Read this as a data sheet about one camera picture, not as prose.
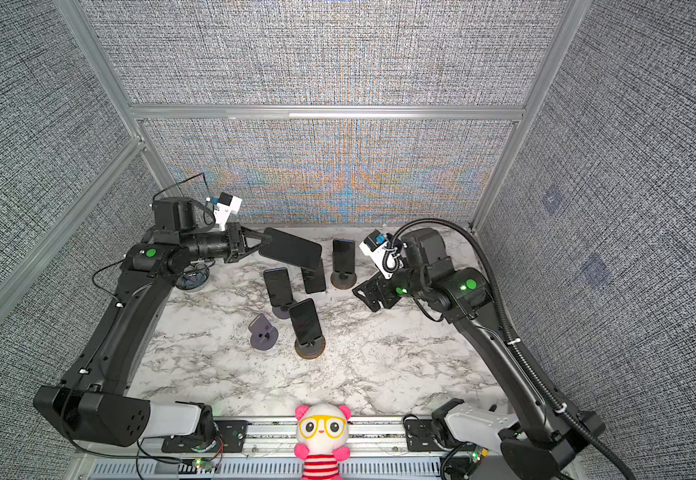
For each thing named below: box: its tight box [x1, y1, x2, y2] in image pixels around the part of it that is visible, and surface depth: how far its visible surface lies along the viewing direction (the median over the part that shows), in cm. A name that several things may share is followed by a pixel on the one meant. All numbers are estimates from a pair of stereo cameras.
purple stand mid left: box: [272, 303, 293, 319], surface depth 97 cm
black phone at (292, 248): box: [259, 227, 322, 270], surface depth 70 cm
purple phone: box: [301, 258, 326, 294], surface depth 97 cm
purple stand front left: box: [248, 313, 279, 350], surface depth 88 cm
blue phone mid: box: [263, 267, 293, 307], surface depth 87 cm
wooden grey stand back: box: [330, 270, 357, 290], surface depth 105 cm
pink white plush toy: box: [294, 403, 351, 480], surface depth 69 cm
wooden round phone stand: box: [294, 335, 326, 360], surface depth 89 cm
